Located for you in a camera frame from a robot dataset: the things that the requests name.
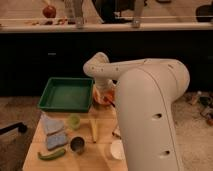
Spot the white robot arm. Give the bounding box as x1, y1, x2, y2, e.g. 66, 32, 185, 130
83, 52, 190, 171

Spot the orange bowl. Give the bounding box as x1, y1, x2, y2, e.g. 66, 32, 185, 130
93, 86, 115, 106

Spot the dark spoon in bowl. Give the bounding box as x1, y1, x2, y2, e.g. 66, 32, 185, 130
104, 97, 115, 107

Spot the yellow banana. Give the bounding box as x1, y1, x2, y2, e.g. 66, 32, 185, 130
90, 119, 98, 143

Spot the green plastic tray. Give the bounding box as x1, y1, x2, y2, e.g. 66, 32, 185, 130
38, 77, 93, 113

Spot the small green cup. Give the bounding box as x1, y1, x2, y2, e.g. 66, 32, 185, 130
68, 114, 80, 130

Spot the brown snack box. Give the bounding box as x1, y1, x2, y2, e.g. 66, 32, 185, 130
112, 127, 121, 139

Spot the small metal cup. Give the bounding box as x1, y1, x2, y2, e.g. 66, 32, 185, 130
70, 136, 85, 155

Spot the white cup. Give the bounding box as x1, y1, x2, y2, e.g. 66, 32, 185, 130
110, 140, 125, 160

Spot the light blue triangular cloth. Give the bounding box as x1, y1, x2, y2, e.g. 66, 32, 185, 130
41, 114, 64, 135

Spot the blue sponge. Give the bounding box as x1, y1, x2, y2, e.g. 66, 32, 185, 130
46, 132, 68, 150

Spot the green chili pepper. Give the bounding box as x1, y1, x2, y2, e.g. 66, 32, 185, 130
37, 148, 66, 161

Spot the red apple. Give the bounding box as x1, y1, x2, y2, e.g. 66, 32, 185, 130
42, 5, 56, 18

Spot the black chair leg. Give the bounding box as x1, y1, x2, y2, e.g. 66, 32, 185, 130
0, 122, 28, 135

